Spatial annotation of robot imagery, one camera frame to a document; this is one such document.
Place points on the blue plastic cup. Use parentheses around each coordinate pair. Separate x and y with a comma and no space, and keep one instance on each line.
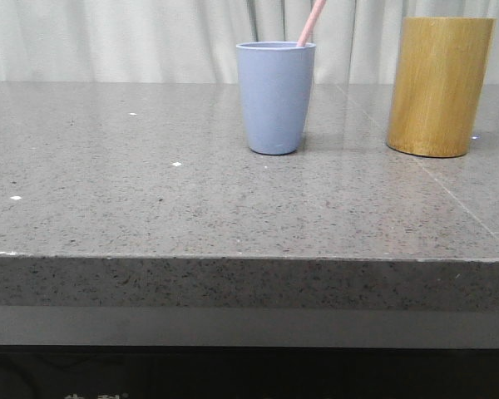
(275,81)

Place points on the bamboo cylindrical holder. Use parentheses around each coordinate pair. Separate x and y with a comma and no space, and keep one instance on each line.
(441,67)

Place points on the grey white curtain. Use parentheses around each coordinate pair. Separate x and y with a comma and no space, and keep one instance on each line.
(194,41)

